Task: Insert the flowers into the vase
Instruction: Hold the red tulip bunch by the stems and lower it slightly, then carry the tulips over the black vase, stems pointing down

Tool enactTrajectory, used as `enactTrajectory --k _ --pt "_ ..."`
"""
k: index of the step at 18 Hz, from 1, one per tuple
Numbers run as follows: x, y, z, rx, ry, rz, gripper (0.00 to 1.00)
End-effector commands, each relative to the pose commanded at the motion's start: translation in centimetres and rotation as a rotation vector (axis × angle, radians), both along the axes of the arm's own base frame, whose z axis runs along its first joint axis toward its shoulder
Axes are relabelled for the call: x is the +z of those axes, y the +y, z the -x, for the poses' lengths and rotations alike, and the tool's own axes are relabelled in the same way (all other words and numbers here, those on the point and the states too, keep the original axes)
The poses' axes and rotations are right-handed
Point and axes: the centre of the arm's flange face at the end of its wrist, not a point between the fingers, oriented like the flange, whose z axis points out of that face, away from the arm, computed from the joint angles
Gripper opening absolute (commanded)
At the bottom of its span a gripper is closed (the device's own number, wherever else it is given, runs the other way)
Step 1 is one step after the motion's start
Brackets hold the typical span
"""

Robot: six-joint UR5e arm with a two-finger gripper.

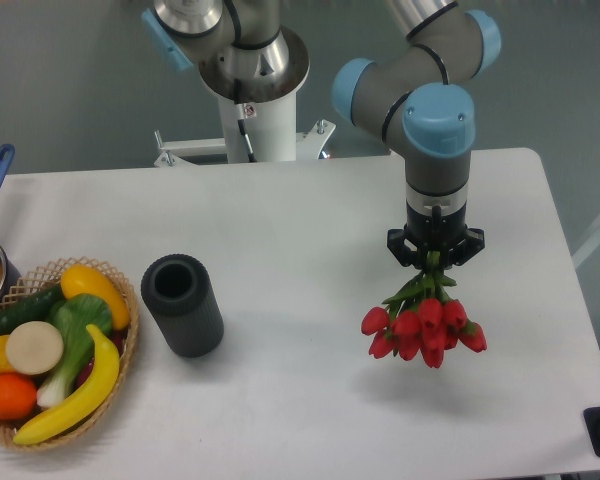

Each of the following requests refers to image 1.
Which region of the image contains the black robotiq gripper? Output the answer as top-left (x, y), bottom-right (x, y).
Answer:
top-left (386, 204), bottom-right (485, 269)

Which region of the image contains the red tulip bouquet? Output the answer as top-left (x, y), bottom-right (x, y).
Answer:
top-left (360, 252), bottom-right (487, 369)

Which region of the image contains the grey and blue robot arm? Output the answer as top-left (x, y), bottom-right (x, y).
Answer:
top-left (142, 1), bottom-right (501, 269)

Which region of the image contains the dark grey ribbed vase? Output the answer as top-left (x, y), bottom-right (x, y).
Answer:
top-left (141, 254), bottom-right (224, 358)

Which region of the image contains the red fruit in basket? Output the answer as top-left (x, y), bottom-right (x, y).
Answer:
top-left (75, 331), bottom-right (125, 388)

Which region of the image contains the yellow banana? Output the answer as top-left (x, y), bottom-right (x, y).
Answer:
top-left (13, 324), bottom-right (120, 446)

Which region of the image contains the green bok choy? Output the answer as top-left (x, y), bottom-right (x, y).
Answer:
top-left (37, 294), bottom-right (112, 410)

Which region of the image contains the woven wicker basket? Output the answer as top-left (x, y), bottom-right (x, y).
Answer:
top-left (0, 257), bottom-right (139, 451)

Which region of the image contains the dark green cucumber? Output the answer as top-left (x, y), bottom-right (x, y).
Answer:
top-left (0, 283), bottom-right (65, 336)

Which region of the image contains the beige round disc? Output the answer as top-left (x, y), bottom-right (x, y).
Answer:
top-left (5, 321), bottom-right (64, 375)

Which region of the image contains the orange fruit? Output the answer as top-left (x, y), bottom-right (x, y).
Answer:
top-left (0, 373), bottom-right (37, 421)

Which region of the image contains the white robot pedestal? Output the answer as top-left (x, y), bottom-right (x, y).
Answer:
top-left (152, 25), bottom-right (337, 168)

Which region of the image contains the black cable on pedestal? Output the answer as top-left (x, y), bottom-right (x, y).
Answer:
top-left (232, 78), bottom-right (258, 163)

